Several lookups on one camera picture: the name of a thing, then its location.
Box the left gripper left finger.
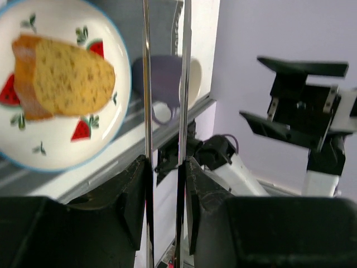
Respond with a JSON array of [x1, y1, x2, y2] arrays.
[[1, 155, 146, 267]]

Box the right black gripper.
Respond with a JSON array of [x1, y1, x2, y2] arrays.
[[239, 56, 349, 148]]

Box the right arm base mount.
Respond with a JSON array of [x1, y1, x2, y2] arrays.
[[154, 121, 239, 184]]

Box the metal tongs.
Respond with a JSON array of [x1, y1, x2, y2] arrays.
[[142, 1, 192, 267]]

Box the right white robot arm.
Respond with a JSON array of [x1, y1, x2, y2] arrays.
[[195, 56, 356, 197]]

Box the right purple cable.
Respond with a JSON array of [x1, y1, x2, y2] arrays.
[[223, 133, 240, 154]]

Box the sliced bread loaf piece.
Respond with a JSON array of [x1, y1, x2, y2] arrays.
[[12, 34, 115, 120]]

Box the white strawberry plate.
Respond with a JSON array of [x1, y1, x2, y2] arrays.
[[1, 1, 132, 172]]

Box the lavender mug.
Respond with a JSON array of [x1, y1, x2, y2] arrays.
[[131, 54, 202, 126]]

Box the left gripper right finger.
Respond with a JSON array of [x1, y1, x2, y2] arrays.
[[185, 157, 356, 267]]

